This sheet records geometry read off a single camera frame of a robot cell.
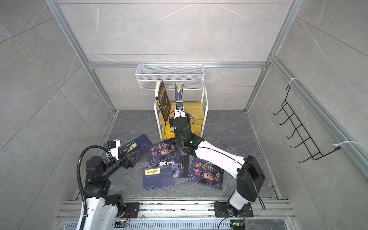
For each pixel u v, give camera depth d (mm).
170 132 1001
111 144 611
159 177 829
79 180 486
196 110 1005
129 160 635
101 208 519
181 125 528
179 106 591
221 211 729
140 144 973
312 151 617
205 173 853
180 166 879
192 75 973
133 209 731
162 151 929
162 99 762
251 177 435
